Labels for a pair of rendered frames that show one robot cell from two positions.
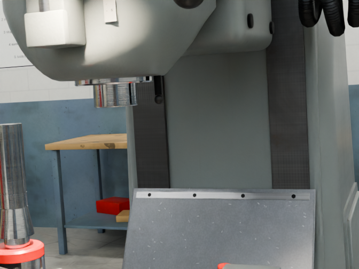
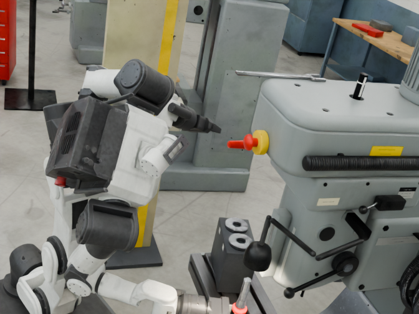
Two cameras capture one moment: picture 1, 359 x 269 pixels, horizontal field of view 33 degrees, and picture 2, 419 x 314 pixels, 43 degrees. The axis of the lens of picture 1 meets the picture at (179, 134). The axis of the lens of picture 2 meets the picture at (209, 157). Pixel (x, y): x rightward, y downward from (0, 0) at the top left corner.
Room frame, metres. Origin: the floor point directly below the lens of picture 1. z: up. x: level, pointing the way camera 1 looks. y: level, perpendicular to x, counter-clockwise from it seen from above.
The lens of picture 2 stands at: (-0.45, -0.61, 2.30)
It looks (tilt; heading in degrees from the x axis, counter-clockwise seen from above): 28 degrees down; 46
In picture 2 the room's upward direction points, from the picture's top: 12 degrees clockwise
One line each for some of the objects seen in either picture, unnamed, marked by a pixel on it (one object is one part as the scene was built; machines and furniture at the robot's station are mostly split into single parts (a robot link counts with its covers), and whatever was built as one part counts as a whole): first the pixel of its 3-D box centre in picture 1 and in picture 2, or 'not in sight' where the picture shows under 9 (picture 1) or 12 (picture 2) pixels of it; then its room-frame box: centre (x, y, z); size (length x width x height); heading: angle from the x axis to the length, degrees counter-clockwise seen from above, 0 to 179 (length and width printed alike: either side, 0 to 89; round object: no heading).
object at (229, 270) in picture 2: not in sight; (233, 253); (0.79, 0.45, 1.06); 0.22 x 0.12 x 0.20; 58
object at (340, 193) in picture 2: not in sight; (345, 170); (0.69, 0.05, 1.68); 0.34 x 0.24 x 0.10; 160
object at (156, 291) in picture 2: not in sight; (153, 298); (0.34, 0.33, 1.14); 0.13 x 0.07 x 0.09; 126
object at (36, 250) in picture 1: (17, 250); (239, 308); (0.54, 0.15, 1.16); 0.05 x 0.05 x 0.01
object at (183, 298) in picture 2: not in sight; (171, 304); (0.38, 0.29, 1.12); 0.11 x 0.11 x 0.11; 51
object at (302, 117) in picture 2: not in sight; (351, 126); (0.66, 0.06, 1.81); 0.47 x 0.26 x 0.16; 160
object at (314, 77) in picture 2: not in sight; (280, 75); (0.53, 0.22, 1.89); 0.24 x 0.04 x 0.01; 160
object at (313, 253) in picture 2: not in sight; (294, 238); (0.45, -0.02, 1.58); 0.17 x 0.01 x 0.01; 89
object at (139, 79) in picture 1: (114, 80); not in sight; (0.65, 0.07, 1.31); 0.09 x 0.09 x 0.01
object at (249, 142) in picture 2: not in sight; (250, 142); (0.41, 0.15, 1.76); 0.04 x 0.03 x 0.04; 70
